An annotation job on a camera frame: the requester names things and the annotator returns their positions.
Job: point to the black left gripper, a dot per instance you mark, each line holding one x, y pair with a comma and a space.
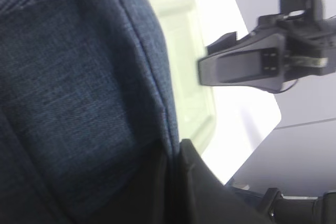
284, 209

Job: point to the green lidded glass container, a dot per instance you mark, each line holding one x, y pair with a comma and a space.
195, 108

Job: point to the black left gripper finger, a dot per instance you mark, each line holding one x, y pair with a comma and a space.
197, 196

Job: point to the dark blue lunch bag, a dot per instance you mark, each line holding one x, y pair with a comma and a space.
88, 124

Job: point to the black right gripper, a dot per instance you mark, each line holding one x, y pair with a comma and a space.
258, 61

